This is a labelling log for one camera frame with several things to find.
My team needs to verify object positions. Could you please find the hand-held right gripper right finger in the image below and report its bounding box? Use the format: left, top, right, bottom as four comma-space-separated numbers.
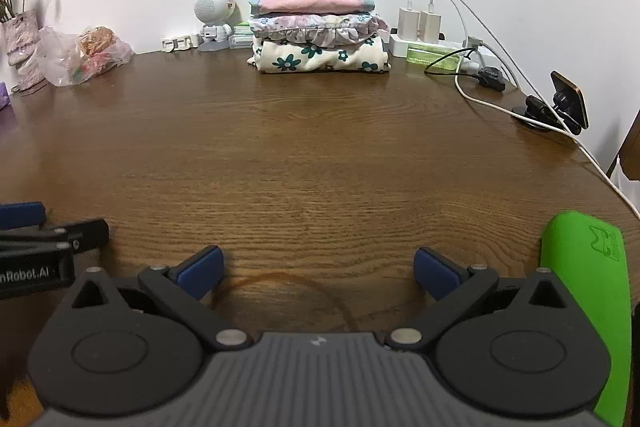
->
386, 247, 569, 353

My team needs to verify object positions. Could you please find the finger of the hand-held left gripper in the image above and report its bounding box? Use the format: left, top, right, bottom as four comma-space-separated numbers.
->
0, 202, 47, 232
0, 218, 110, 256

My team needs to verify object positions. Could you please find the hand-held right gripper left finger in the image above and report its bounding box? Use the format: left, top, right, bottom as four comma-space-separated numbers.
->
70, 245, 252, 351

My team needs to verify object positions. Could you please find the pink garment with purple trim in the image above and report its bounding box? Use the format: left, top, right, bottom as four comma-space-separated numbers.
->
250, 0, 375, 17

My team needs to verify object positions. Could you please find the bright green case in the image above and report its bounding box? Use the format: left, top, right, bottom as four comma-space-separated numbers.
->
538, 210, 632, 427

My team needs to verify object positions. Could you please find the patterned flower vase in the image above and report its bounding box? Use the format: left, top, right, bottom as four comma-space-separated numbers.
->
1, 8, 48, 96

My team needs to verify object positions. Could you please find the clear plastic snack bag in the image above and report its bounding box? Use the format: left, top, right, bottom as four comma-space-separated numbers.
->
37, 25, 136, 88

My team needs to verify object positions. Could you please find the white plastic clip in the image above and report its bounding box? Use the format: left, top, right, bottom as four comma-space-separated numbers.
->
160, 33, 202, 53

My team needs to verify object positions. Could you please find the clear green box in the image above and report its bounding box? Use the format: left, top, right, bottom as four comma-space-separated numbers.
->
406, 42, 464, 71

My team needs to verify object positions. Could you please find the black clip phone holder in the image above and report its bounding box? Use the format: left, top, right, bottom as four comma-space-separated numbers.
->
510, 70, 590, 136

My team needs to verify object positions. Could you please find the white power strip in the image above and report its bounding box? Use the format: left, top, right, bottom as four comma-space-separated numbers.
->
389, 32, 507, 76

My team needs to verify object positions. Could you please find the wooden chair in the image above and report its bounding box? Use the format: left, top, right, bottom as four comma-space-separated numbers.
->
605, 109, 640, 181

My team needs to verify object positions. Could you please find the pale green packet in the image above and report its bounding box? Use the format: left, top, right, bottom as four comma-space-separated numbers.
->
231, 22, 256, 50

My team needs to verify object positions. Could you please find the cream garment with teal flowers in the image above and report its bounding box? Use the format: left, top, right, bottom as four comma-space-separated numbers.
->
247, 34, 392, 74

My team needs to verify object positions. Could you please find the white charger adapter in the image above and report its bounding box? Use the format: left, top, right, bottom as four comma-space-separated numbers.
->
419, 10, 444, 44
398, 6, 421, 44

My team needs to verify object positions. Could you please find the white robot figure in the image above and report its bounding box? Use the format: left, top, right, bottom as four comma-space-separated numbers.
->
193, 0, 237, 53

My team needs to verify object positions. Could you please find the floral ruffled folded garment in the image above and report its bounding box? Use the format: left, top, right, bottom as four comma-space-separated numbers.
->
248, 11, 391, 46

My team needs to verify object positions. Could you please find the black cable with puck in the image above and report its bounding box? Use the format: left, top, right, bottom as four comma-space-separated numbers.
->
424, 47, 507, 92

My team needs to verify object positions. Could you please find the long white cable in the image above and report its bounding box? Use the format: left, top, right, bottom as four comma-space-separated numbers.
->
407, 0, 640, 222

